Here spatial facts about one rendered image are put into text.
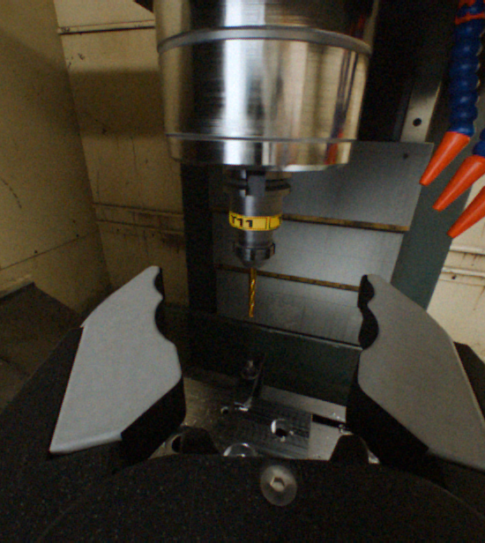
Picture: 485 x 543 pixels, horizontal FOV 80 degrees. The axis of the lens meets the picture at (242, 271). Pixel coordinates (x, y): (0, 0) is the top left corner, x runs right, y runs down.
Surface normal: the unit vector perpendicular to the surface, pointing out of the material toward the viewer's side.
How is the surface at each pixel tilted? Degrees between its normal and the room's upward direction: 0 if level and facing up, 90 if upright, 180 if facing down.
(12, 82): 90
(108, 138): 90
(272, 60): 90
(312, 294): 90
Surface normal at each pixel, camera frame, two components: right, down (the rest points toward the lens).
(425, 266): -0.30, 0.41
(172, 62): -0.75, 0.27
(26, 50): 0.95, 0.15
